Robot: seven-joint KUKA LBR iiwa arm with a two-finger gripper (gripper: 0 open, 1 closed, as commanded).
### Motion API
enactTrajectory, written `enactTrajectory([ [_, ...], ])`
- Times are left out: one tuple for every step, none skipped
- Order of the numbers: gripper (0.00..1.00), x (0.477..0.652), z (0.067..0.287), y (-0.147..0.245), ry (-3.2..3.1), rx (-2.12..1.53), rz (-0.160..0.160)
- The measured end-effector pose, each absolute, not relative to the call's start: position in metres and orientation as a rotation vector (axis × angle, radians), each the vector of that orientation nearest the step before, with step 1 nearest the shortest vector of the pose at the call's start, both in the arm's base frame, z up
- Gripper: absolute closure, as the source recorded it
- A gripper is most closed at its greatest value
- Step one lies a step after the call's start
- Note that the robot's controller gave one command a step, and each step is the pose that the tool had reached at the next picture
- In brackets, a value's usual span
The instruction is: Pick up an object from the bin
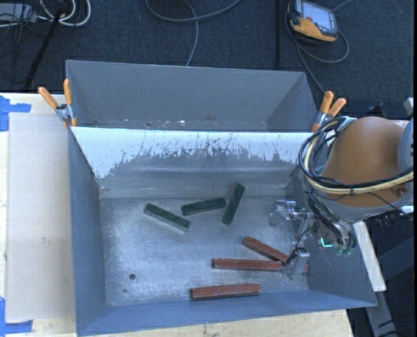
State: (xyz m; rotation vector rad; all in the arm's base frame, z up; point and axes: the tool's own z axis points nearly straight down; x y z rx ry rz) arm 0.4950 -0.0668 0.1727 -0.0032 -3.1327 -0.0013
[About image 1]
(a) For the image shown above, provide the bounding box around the red-brown flat block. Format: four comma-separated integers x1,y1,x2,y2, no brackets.
189,282,263,301
211,258,284,272
241,236,310,274

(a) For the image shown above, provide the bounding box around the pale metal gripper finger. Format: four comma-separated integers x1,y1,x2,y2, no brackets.
268,199,315,227
282,249,311,277

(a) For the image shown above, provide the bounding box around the dark green flat block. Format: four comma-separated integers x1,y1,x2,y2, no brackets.
220,183,246,227
180,197,227,218
143,202,192,233

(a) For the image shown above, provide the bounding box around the grey metal bin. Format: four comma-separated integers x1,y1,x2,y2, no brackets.
65,60,378,337

